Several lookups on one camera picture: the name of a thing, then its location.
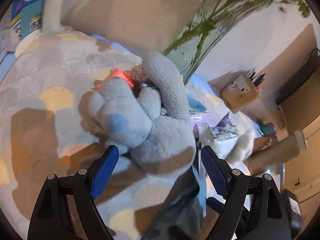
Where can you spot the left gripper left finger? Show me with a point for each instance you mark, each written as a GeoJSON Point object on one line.
{"type": "Point", "coordinates": [51, 217]}

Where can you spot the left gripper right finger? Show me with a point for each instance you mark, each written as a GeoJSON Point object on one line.
{"type": "Point", "coordinates": [253, 209]}

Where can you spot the white wipes packet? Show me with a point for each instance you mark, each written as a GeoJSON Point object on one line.
{"type": "Point", "coordinates": [224, 130]}

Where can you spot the grey plush toy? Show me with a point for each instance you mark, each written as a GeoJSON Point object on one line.
{"type": "Point", "coordinates": [154, 127]}

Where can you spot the pink soft block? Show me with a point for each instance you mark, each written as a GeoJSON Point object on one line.
{"type": "Point", "coordinates": [117, 73]}

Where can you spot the beige thermos bottle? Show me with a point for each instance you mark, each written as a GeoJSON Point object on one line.
{"type": "Point", "coordinates": [279, 153]}

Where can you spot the patterned table mat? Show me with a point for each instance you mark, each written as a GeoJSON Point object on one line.
{"type": "Point", "coordinates": [45, 129]}

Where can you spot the woven pen holder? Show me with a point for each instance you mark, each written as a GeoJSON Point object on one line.
{"type": "Point", "coordinates": [243, 90]}

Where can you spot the blue children's book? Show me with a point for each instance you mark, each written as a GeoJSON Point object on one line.
{"type": "Point", "coordinates": [25, 17]}

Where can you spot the glass flower vase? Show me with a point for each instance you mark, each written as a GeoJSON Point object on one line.
{"type": "Point", "coordinates": [210, 23]}

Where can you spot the white lamp post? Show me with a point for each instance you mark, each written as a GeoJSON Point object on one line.
{"type": "Point", "coordinates": [51, 16]}

